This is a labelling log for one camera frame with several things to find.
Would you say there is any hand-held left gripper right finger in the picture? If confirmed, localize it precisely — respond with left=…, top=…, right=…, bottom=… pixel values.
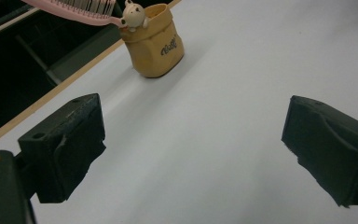
left=281, top=94, right=358, bottom=208

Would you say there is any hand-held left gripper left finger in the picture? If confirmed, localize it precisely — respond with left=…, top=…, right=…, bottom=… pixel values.
left=17, top=92, right=107, bottom=204

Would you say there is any pink hairbrush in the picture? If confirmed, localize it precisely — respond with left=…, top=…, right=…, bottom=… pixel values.
left=21, top=0, right=129, bottom=30

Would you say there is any yellow pen holder with bear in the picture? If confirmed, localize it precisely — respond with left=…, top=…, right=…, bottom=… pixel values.
left=118, top=0, right=186, bottom=79

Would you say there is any dark grey chair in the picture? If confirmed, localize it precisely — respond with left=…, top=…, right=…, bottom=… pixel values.
left=14, top=22, right=123, bottom=87

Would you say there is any pale wooden bar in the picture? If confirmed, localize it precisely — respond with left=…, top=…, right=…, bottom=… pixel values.
left=0, top=7, right=41, bottom=38

